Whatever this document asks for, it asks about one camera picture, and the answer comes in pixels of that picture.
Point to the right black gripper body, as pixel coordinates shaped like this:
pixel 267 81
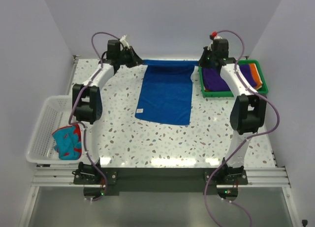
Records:
pixel 207 59

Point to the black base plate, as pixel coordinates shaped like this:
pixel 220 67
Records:
pixel 113 181

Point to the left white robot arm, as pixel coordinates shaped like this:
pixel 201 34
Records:
pixel 87 107

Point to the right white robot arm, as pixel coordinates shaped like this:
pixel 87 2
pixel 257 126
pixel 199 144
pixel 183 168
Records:
pixel 248 112

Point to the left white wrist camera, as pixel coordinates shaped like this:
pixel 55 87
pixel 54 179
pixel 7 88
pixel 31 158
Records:
pixel 124 41

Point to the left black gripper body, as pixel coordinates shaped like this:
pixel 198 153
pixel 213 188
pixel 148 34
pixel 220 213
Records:
pixel 127 57

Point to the aluminium rail frame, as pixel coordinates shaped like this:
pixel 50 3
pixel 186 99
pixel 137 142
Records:
pixel 61 176

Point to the white plastic basket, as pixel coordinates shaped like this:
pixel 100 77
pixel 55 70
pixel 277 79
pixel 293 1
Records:
pixel 54 115

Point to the teal and red towel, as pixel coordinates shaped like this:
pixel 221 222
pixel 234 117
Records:
pixel 68 143

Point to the blue towel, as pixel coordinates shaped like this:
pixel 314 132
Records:
pixel 166 92

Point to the orange Doraemon towel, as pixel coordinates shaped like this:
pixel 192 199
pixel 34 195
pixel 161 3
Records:
pixel 257 76

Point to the purple towel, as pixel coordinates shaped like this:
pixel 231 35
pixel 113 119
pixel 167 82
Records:
pixel 216 79

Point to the green plastic tray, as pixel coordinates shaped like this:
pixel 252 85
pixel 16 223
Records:
pixel 212 85

